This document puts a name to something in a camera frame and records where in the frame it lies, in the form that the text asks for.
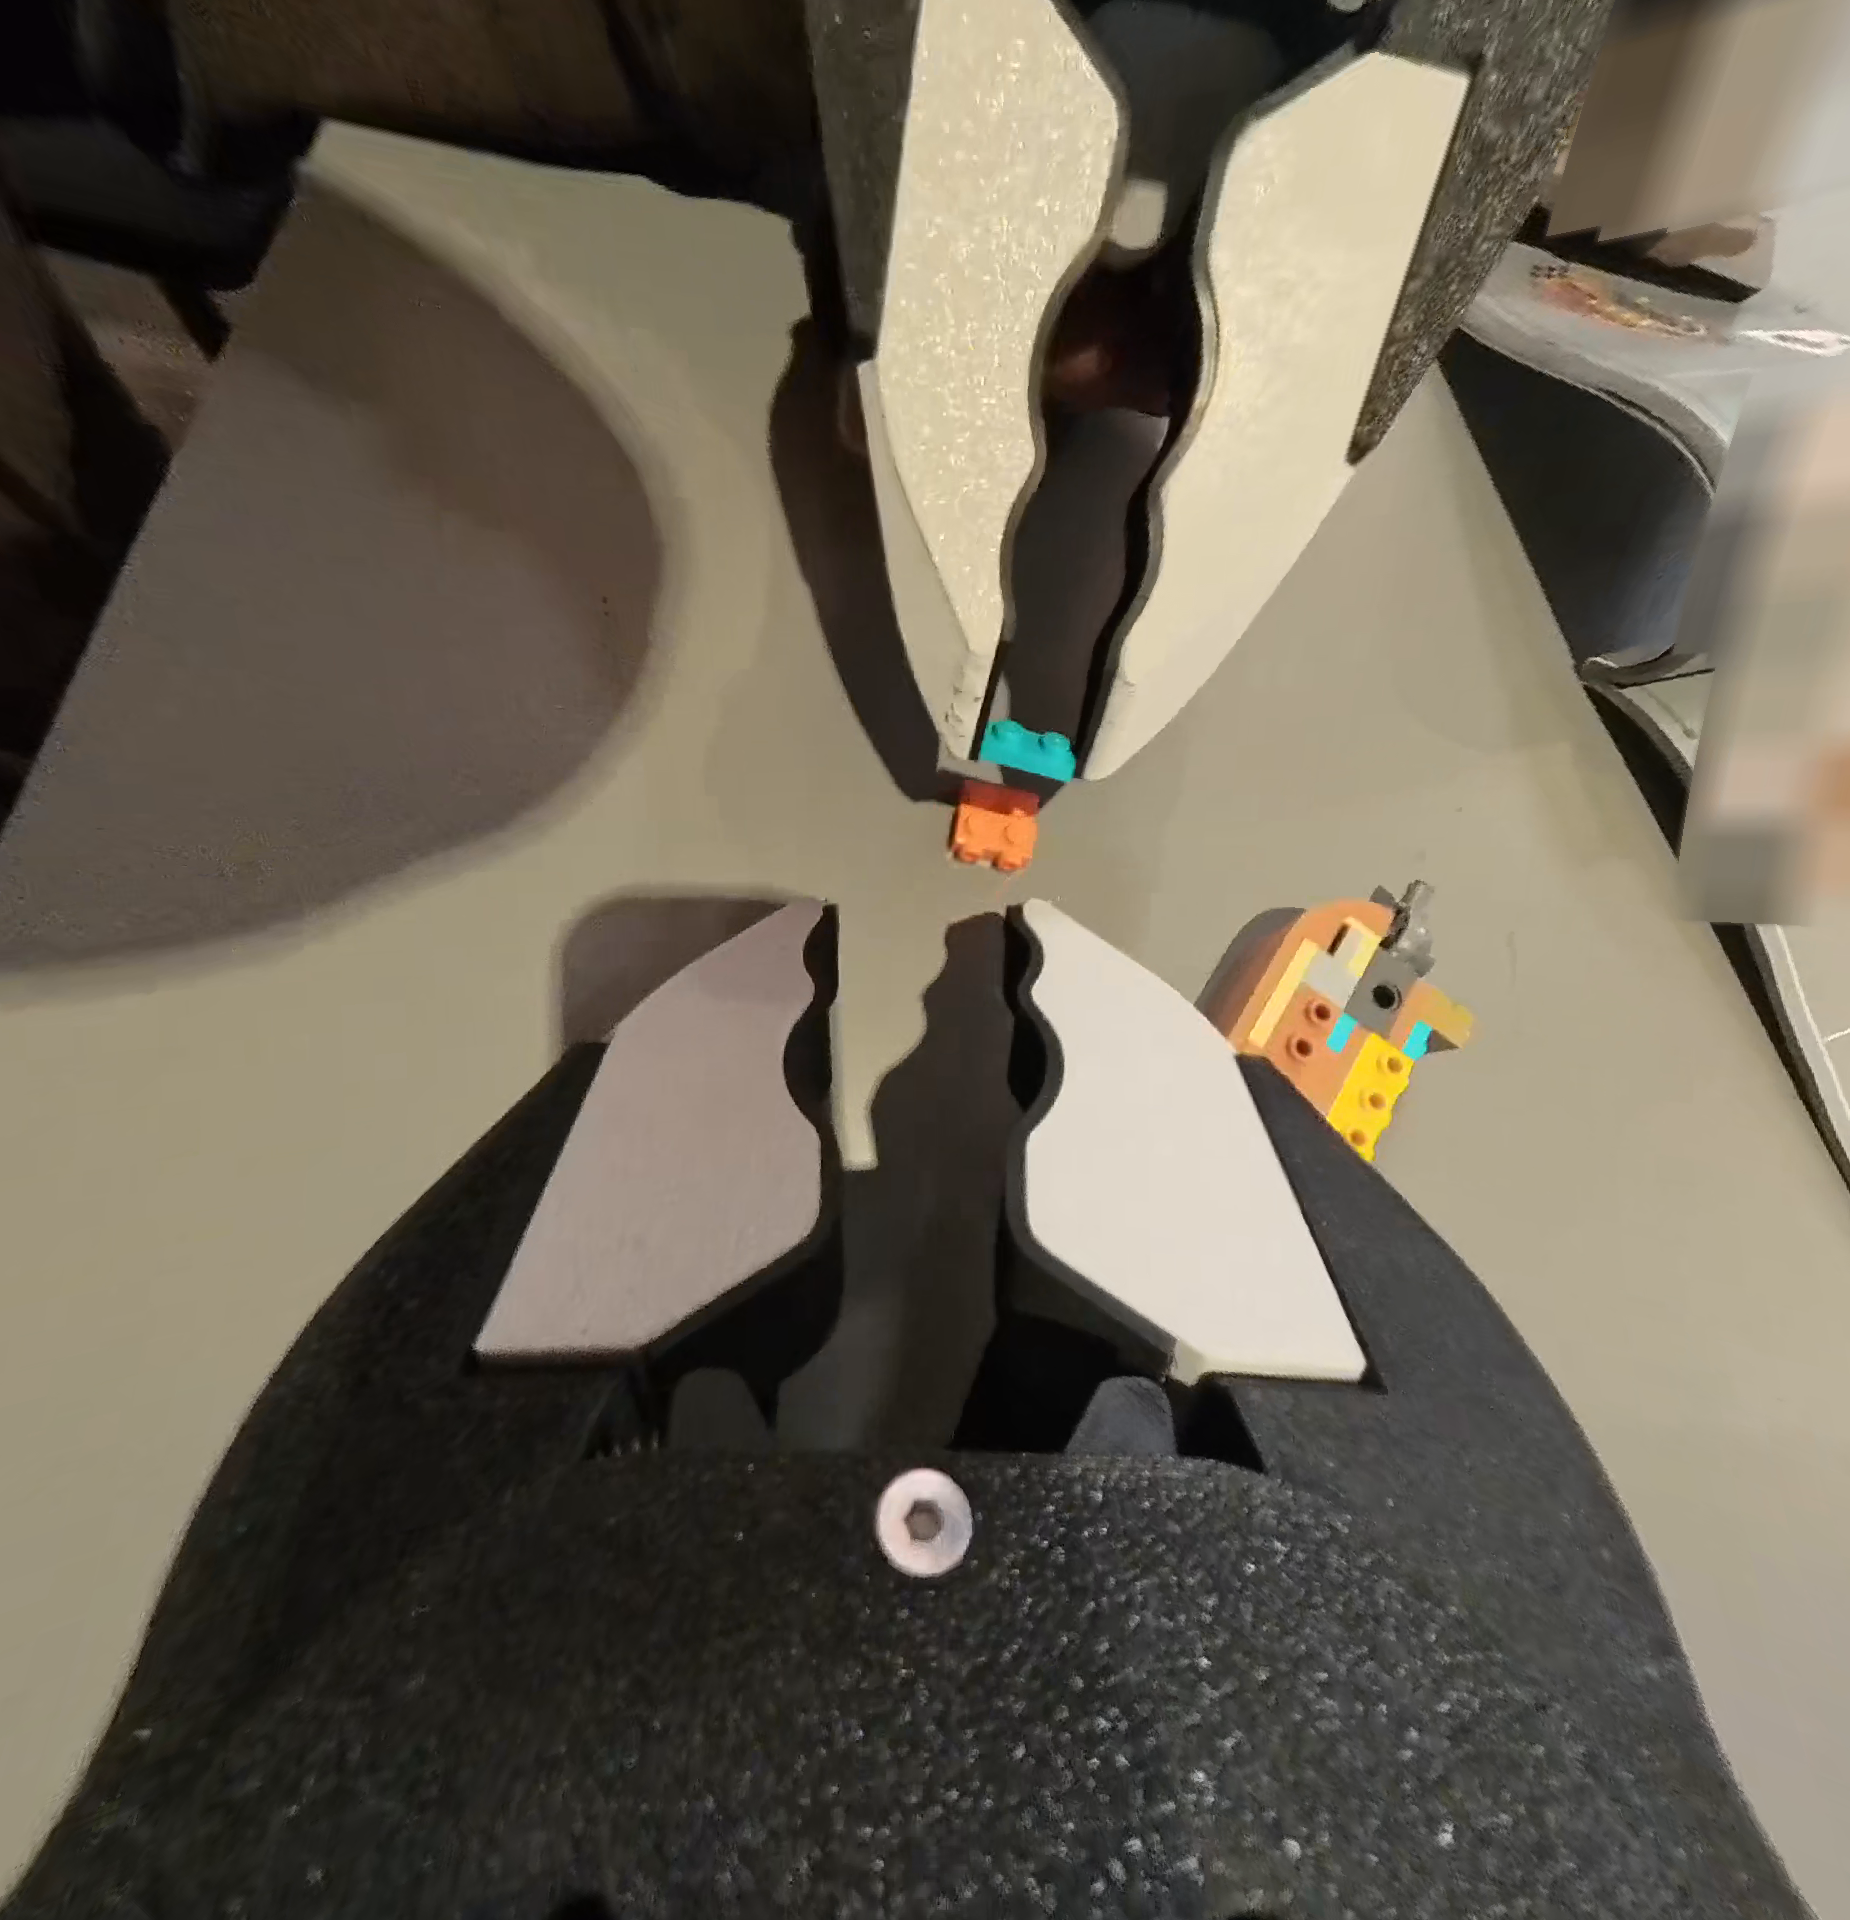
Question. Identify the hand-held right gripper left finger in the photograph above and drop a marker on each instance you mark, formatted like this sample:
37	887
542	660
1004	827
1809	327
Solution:
669	1184

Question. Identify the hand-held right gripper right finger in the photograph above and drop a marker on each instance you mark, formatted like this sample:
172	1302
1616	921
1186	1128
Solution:
1165	1201

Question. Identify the grey desk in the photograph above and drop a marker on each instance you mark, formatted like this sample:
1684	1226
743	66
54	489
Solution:
415	1126

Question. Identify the brown yellow brick ship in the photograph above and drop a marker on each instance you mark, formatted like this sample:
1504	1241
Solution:
1316	989

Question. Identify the grey instruction booklet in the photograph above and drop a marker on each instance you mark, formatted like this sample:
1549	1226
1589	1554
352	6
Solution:
1600	496

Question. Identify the small teal brick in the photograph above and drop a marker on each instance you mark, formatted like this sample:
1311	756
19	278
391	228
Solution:
1026	750

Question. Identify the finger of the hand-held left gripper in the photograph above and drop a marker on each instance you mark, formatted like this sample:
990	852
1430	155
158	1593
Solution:
962	300
1300	330

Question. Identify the orange brick plate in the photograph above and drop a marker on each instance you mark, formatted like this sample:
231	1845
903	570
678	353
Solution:
998	833

